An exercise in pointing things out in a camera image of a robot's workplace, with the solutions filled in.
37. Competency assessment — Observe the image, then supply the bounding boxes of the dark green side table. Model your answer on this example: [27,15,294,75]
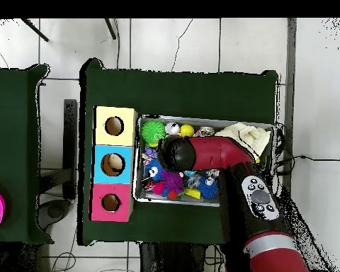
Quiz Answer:
[0,64,52,244]

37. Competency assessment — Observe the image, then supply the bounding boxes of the shallow wire mesh bin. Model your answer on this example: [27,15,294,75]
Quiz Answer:
[133,115,276,208]

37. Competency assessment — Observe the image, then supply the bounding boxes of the blue spiky ball with eyes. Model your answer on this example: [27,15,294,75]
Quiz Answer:
[198,176,220,200]

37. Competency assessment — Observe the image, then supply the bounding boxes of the black flat panel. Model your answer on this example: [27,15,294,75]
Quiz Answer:
[63,98,79,200]

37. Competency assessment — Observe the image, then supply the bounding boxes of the pale yellow cloth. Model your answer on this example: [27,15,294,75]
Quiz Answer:
[215,122,272,159]

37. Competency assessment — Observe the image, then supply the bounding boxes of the black tripod leg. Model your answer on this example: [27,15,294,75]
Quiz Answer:
[104,18,117,40]
[21,18,49,43]

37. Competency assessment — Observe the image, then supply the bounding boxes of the yellow ball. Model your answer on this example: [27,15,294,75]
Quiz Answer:
[179,124,196,138]

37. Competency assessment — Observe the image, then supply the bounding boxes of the dark blue spiky ball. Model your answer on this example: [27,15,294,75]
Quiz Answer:
[144,159,165,183]

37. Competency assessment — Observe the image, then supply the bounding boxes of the small silver can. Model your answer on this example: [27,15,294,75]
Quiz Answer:
[164,121,181,136]

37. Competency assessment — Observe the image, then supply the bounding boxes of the purple spiky toy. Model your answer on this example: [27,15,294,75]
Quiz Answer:
[161,169,185,197]

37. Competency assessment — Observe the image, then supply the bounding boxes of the colourful patterned cloth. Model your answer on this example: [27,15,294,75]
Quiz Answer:
[195,126,216,138]

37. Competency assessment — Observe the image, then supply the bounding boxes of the plain green spiky ball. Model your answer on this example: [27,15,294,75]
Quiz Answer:
[140,119,167,148]

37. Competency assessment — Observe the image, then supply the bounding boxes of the wooden box three holes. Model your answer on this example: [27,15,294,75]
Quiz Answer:
[90,106,139,223]

